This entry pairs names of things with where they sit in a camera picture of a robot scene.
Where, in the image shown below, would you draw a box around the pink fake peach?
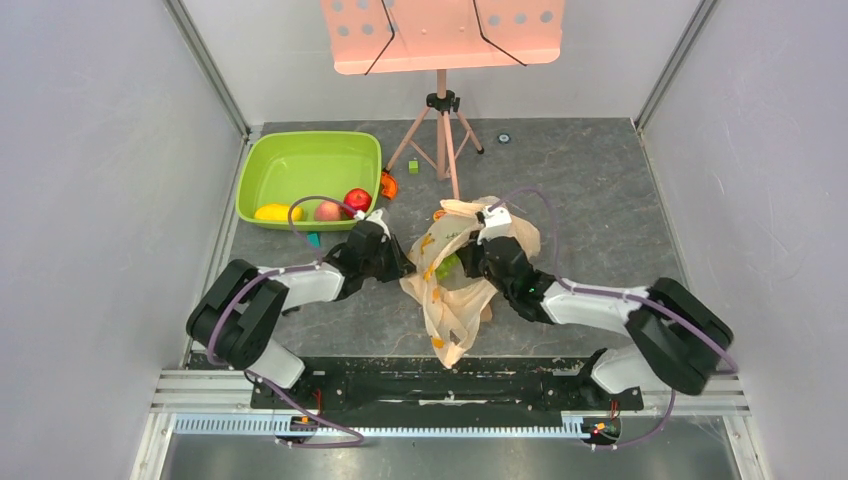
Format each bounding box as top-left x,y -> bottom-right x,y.
313,201 -> 344,222

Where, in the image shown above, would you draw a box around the translucent orange plastic bag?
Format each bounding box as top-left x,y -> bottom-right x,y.
399,195 -> 542,370

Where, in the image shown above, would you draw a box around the red fake fruit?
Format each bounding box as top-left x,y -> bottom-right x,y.
342,188 -> 373,219

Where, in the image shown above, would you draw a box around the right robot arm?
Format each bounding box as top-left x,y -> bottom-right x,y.
457,237 -> 734,408

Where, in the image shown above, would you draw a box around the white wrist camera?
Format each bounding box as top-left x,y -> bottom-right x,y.
476,206 -> 512,245
354,208 -> 391,239

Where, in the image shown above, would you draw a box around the purple cable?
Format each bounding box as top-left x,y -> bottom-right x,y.
490,186 -> 741,452
205,195 -> 367,450

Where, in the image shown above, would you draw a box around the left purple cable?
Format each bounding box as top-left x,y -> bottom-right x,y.
205,195 -> 367,450

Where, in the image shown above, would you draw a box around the green fake grapes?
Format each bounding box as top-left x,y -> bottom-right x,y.
435,253 -> 462,282

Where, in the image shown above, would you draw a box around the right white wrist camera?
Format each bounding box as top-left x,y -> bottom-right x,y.
476,206 -> 512,245

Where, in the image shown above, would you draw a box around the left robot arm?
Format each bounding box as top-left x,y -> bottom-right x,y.
186,220 -> 416,408

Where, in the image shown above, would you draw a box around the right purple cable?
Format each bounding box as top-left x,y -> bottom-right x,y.
490,186 -> 741,452

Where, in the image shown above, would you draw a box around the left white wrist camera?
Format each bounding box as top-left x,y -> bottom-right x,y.
354,208 -> 391,239

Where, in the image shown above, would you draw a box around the pink music stand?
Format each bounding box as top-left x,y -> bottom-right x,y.
320,0 -> 566,198

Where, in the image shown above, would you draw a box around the orange toy by basin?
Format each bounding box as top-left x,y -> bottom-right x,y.
380,170 -> 398,200

